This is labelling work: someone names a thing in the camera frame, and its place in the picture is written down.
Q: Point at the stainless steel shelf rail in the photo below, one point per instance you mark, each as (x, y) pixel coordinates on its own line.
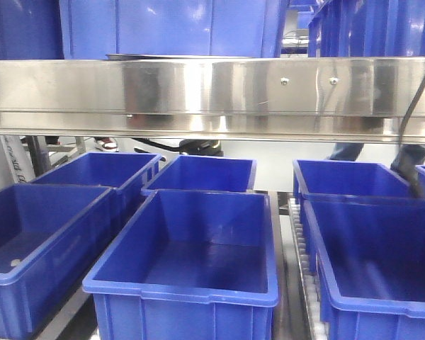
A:
(296, 99)

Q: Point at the red white shoe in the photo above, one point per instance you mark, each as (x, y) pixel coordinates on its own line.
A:
(106, 144)

